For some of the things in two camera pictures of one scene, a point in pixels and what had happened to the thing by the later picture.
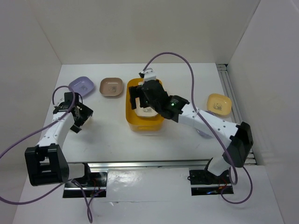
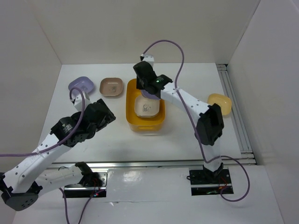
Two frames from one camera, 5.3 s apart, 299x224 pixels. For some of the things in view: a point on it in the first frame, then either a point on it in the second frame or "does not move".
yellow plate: (219, 104) does not move
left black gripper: (86, 112) -> (109, 117)
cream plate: (146, 112) does not move
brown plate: (111, 86) does not move
